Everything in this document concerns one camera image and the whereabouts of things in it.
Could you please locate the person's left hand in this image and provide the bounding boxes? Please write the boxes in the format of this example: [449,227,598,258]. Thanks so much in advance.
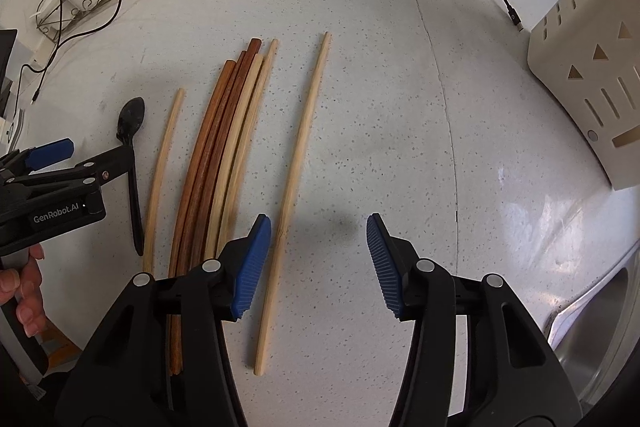
[0,243,51,338]

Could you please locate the stainless steel sink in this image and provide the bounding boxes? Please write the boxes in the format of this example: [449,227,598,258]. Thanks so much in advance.
[547,242,640,413]

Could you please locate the cream plastic utensil holder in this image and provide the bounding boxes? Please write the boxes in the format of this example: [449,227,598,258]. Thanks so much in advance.
[527,0,640,192]

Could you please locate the brown wooden chopstick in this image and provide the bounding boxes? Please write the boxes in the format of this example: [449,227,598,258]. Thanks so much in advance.
[167,59,237,377]
[192,38,262,268]
[180,50,249,275]

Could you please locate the small white device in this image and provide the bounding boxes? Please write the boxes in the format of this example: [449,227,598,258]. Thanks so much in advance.
[0,109,26,148]

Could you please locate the black spoon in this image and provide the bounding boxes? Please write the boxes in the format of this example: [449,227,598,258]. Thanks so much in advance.
[116,97,147,257]

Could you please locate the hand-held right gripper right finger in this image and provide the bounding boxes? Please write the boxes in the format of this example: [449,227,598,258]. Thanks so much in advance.
[365,213,583,427]

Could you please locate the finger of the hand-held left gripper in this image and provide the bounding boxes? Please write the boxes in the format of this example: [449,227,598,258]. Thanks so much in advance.
[0,138,76,180]
[15,146,137,200]

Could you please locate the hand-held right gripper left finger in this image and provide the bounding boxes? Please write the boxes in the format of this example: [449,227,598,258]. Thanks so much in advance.
[55,213,273,427]

